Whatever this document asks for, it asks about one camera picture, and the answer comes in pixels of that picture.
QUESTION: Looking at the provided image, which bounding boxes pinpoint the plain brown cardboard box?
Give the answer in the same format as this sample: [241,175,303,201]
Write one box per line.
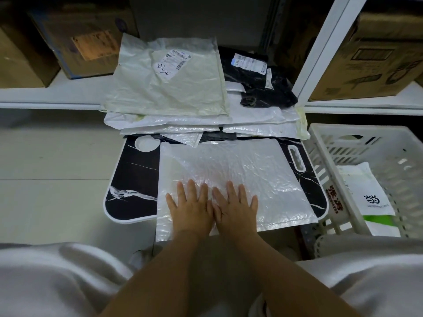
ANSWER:
[0,19,61,89]

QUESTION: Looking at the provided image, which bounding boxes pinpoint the white metal shelf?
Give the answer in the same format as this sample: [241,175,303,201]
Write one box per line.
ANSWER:
[0,0,423,116]

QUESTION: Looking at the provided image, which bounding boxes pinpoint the black parcel with blue-white label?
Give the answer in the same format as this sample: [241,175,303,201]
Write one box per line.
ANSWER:
[218,46,299,109]

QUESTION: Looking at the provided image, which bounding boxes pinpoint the cardboard box with black print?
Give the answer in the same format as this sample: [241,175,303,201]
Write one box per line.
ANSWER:
[274,0,423,102]

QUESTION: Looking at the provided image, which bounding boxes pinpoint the person's right forearm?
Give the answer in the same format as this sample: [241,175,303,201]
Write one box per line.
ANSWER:
[231,232,363,317]

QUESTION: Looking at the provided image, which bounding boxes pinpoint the person's right hand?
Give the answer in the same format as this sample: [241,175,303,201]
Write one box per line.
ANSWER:
[211,181,259,240]

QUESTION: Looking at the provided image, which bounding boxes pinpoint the person's white shorts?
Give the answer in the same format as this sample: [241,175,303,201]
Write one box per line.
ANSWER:
[0,232,423,317]

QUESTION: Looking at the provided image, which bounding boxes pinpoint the person's left forearm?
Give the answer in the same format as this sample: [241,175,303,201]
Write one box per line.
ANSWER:
[99,231,205,317]

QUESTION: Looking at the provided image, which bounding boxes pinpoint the white mailer with logo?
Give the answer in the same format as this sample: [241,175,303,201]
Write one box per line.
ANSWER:
[336,161,397,217]

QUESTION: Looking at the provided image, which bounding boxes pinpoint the person's left hand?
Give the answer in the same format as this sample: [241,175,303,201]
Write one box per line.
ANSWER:
[165,179,215,240]

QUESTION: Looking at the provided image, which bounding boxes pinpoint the pile of white mailers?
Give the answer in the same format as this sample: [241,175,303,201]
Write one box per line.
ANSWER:
[99,33,311,147]

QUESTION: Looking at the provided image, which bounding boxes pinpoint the translucent white bubble mailer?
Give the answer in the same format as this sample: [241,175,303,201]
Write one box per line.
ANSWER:
[155,137,319,243]

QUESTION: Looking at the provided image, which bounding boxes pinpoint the green poly mailer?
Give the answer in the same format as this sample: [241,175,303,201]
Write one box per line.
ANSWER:
[363,214,399,225]

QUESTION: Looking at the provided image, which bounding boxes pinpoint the black marble lap table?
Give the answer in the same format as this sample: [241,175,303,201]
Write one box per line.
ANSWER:
[103,134,330,225]

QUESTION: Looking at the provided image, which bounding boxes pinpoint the white labelled poly mailer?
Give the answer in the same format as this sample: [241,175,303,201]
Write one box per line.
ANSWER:
[365,222,411,238]

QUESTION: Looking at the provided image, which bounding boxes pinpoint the cardboard box with orange label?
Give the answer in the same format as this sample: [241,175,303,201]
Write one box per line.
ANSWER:
[28,4,139,80]

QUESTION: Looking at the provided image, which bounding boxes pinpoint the white plastic basket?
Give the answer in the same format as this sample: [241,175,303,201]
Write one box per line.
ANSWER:
[303,123,423,258]

